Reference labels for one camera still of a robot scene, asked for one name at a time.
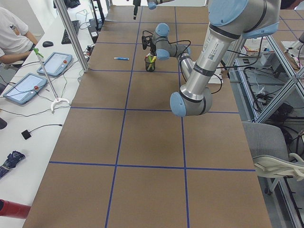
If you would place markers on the black computer mouse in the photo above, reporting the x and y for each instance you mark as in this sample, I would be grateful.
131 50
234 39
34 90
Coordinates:
47 44

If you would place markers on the blue marker pen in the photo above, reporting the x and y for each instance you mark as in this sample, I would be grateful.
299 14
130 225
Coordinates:
121 58

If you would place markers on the near blue teach pendant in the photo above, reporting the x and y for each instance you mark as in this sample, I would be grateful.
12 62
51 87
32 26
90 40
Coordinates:
25 89

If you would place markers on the blue teach pendant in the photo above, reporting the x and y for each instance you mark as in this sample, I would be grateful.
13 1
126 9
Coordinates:
25 89
56 63

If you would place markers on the red cylinder bottle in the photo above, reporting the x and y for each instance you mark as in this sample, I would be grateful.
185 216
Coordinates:
14 210

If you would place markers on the grey office chair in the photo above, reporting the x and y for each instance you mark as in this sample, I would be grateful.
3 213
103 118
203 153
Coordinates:
269 152

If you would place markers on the black mesh pen holder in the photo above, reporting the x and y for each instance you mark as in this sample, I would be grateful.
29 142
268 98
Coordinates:
146 64

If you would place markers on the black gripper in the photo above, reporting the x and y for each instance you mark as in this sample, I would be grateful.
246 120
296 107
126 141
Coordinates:
151 45

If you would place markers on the aluminium frame post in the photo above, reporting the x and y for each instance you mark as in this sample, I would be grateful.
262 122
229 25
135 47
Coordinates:
61 8

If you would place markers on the small black square device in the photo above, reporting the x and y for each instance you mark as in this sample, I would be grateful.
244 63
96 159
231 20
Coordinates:
26 134

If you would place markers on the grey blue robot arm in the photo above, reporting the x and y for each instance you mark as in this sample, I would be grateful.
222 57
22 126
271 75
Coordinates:
162 49
229 20

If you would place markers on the far blue teach pendant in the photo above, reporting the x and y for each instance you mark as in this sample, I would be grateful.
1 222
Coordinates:
56 63

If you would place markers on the seated person white shirt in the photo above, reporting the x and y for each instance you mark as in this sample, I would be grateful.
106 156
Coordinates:
16 41

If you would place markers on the reacher grabber stick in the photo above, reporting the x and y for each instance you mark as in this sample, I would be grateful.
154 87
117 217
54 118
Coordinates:
57 99

